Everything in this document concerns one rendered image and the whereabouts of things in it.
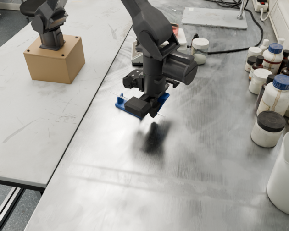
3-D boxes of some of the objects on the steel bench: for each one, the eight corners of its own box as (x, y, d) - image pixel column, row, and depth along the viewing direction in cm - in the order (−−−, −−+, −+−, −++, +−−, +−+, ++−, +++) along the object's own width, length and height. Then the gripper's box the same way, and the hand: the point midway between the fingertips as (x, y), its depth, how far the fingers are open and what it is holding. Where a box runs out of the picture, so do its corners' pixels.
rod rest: (114, 106, 84) (113, 96, 82) (121, 100, 86) (120, 91, 84) (141, 118, 80) (141, 109, 77) (147, 112, 82) (147, 103, 80)
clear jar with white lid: (207, 58, 105) (210, 39, 100) (204, 66, 101) (208, 46, 96) (191, 56, 107) (194, 36, 101) (188, 63, 102) (190, 43, 97)
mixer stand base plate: (180, 24, 128) (180, 22, 127) (184, 8, 143) (184, 6, 142) (247, 30, 124) (247, 27, 123) (244, 13, 138) (244, 10, 138)
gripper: (142, 92, 61) (142, 140, 72) (183, 57, 73) (179, 103, 83) (121, 83, 64) (124, 131, 74) (163, 51, 75) (161, 96, 86)
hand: (153, 107), depth 76 cm, fingers closed, pressing on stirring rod
